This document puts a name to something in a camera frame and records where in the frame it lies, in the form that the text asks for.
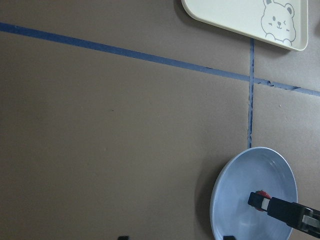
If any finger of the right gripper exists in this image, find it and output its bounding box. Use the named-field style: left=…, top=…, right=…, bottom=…
left=247, top=192, right=271, bottom=212

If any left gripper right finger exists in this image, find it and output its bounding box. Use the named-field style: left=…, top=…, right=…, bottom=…
left=223, top=235, right=235, bottom=240

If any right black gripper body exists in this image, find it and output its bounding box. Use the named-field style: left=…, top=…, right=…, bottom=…
left=266, top=197, right=320, bottom=235

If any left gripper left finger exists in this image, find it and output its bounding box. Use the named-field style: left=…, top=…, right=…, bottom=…
left=117, top=235, right=130, bottom=240

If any red strawberry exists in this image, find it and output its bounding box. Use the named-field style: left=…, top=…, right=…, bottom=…
left=255, top=190, right=272, bottom=212

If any blue round plate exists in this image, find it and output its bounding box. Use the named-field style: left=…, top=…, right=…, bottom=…
left=209, top=147, right=298, bottom=240

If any cream bear tray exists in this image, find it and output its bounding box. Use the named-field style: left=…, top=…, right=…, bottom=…
left=181, top=0, right=309, bottom=51

